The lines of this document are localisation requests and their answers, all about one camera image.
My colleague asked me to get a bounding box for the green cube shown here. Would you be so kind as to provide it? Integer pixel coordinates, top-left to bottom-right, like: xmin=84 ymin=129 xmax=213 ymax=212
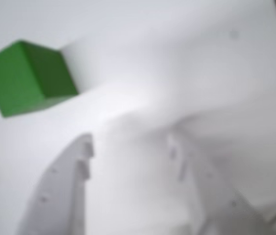
xmin=0 ymin=39 xmax=79 ymax=118

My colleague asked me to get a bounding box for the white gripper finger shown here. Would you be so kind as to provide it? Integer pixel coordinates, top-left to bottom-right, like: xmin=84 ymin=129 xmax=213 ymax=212
xmin=14 ymin=133 xmax=96 ymax=235
xmin=86 ymin=107 xmax=276 ymax=235

